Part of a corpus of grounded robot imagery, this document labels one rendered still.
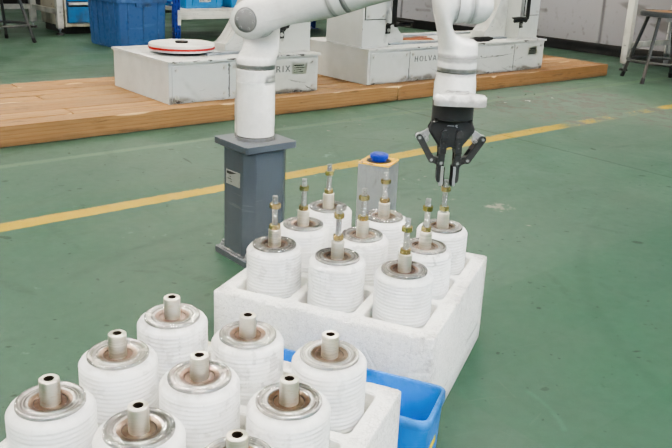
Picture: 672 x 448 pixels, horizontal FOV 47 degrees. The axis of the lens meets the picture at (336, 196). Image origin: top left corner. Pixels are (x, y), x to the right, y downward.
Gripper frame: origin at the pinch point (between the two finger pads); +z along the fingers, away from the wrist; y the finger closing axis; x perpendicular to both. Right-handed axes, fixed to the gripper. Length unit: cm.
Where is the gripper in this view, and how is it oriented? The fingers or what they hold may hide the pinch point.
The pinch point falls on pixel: (446, 175)
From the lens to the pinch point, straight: 145.0
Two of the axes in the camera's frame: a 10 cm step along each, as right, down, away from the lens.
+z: -0.4, 9.5, 3.0
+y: -10.0, -0.3, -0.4
